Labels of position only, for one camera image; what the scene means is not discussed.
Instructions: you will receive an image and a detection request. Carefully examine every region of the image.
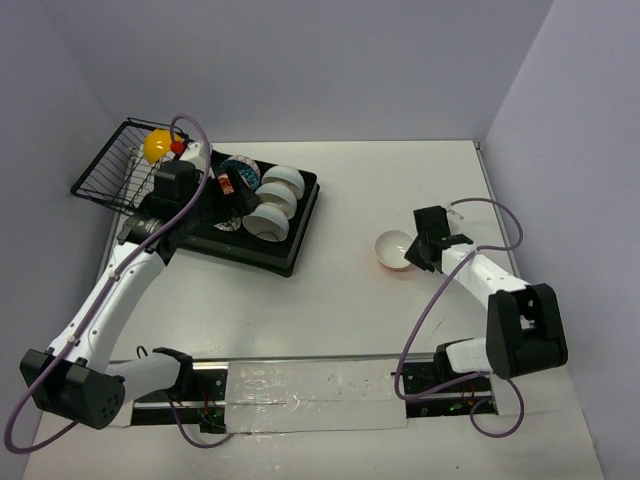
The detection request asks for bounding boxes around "orange floral bowl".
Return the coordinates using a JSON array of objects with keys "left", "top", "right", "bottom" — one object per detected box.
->
[{"left": 217, "top": 174, "right": 235, "bottom": 196}]

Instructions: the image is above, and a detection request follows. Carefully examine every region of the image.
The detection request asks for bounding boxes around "blue patterned bowl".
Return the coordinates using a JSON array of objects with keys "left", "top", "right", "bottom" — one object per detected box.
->
[{"left": 222, "top": 155, "right": 262, "bottom": 191}]

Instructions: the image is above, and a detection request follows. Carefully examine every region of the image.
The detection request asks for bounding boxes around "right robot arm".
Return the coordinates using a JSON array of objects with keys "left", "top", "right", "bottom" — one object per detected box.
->
[{"left": 405, "top": 206, "right": 569, "bottom": 391}]

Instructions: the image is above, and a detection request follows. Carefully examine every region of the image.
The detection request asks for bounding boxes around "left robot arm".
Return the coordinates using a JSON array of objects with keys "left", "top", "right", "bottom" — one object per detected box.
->
[{"left": 20, "top": 160, "right": 260, "bottom": 430}]

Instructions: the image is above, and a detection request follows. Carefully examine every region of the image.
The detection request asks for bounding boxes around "black drainer tray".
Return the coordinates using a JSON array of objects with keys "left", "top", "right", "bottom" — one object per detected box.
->
[{"left": 171, "top": 151, "right": 319, "bottom": 277}]

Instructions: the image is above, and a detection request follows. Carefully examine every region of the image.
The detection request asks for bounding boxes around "white taped sheet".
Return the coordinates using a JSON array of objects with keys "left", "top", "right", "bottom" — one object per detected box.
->
[{"left": 224, "top": 360, "right": 407, "bottom": 434}]

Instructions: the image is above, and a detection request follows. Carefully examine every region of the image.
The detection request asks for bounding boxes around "white cardboard sheet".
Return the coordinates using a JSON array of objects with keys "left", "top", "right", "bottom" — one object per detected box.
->
[{"left": 22, "top": 364, "right": 139, "bottom": 480}]

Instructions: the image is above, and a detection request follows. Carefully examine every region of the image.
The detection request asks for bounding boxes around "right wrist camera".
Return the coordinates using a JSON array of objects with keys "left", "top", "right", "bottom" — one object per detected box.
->
[{"left": 445, "top": 207, "right": 465, "bottom": 223}]

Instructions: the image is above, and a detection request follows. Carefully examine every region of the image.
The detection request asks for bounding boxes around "black wire dish rack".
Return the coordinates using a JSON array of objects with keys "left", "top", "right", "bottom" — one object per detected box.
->
[{"left": 71, "top": 117, "right": 188, "bottom": 220}]

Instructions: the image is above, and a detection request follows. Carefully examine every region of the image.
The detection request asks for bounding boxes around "black mounting rail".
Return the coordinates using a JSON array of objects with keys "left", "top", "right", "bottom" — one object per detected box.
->
[{"left": 131, "top": 361, "right": 497, "bottom": 434}]

